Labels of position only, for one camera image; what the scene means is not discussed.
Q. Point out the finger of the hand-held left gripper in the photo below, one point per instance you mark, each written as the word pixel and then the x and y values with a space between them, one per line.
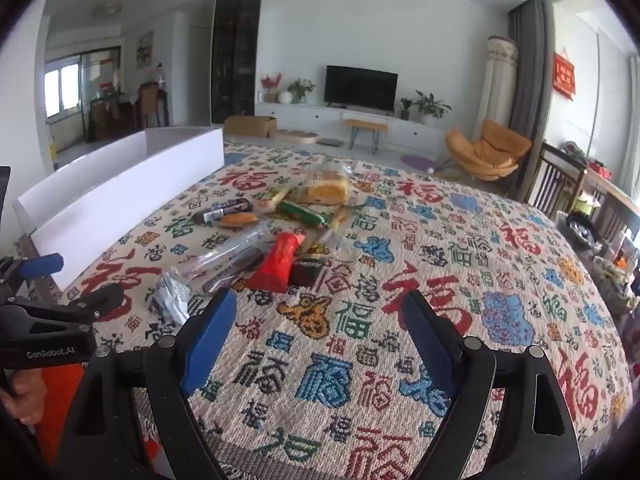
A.
pixel 42 264
pixel 100 301

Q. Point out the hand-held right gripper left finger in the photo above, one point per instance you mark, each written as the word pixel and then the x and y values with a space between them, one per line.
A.
pixel 212 340

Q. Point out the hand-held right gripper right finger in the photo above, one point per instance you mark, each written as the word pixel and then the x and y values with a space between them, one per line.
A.
pixel 422 332

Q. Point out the long brown snack bar packet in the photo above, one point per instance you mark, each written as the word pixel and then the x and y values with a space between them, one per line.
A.
pixel 235 271

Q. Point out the white cardboard box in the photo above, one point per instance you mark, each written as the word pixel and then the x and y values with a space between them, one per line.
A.
pixel 125 180

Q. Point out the orange sausage packet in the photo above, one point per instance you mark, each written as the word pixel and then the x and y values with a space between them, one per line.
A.
pixel 240 220

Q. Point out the dark purple snack bar packet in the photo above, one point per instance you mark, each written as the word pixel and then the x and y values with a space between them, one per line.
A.
pixel 220 211

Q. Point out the bread loaf packet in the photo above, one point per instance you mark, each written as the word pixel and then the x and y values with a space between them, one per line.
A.
pixel 322 191

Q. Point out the person's left forearm orange sleeve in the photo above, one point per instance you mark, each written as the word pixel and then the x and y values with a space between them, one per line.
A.
pixel 60 410

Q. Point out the person's left hand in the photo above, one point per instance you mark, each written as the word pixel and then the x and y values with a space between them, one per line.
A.
pixel 22 395

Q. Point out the silver snack packet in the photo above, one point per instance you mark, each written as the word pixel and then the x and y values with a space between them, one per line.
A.
pixel 167 300

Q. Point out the clear long snack packet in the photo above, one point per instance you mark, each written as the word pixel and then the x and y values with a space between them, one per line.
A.
pixel 225 245

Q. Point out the printed blanket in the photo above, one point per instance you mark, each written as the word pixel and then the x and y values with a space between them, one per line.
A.
pixel 450 240

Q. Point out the red snack packet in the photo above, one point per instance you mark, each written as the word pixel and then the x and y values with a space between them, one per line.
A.
pixel 275 265

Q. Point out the small black snack packet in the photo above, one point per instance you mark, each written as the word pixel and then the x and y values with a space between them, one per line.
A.
pixel 306 270

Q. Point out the clear snack stick packet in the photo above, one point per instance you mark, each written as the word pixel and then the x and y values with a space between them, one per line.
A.
pixel 345 217

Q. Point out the green sausage packet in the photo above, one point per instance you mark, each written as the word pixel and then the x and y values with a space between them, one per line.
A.
pixel 300 211

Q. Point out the purple floor mat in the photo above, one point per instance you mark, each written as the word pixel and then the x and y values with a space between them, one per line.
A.
pixel 414 161

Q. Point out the balcony glass door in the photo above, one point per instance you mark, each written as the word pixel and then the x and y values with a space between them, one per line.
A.
pixel 70 90

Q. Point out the orange lounge chair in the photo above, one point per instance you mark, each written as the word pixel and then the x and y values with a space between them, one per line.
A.
pixel 492 150

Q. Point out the white television cabinet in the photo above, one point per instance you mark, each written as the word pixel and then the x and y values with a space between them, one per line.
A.
pixel 410 135

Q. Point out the dark wooden chair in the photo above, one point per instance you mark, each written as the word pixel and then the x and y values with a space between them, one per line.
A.
pixel 550 180

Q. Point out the wooden bench with metal legs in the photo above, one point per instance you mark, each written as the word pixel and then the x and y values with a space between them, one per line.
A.
pixel 365 125

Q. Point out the brown cardboard box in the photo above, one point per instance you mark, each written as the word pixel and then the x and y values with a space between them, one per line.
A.
pixel 247 126

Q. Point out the round wooden platform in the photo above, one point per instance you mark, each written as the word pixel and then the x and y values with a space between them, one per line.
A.
pixel 295 136

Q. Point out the small potted plant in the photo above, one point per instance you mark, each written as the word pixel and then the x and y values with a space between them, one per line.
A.
pixel 405 107

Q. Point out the large potted plant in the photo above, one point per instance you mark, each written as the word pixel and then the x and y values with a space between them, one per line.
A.
pixel 431 105

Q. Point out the cluttered wooden table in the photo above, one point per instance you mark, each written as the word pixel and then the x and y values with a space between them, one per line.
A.
pixel 607 187

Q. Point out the black television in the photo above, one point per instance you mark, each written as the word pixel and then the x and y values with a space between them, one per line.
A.
pixel 360 87

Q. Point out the round white vase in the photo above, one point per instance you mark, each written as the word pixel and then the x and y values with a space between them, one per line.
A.
pixel 285 97

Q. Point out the covered standing air conditioner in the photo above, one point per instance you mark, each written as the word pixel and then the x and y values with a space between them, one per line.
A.
pixel 497 85

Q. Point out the red flower arrangement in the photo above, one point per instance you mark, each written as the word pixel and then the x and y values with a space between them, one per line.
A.
pixel 271 82

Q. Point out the green plant in vase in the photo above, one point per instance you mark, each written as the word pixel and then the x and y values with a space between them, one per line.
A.
pixel 300 89

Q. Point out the dark glass display cabinet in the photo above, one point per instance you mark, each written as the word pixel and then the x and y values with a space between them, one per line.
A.
pixel 235 60

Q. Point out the framed wall picture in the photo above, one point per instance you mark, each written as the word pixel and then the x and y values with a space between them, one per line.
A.
pixel 145 50

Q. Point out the red wall hanging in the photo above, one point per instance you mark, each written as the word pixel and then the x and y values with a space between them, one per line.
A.
pixel 564 75

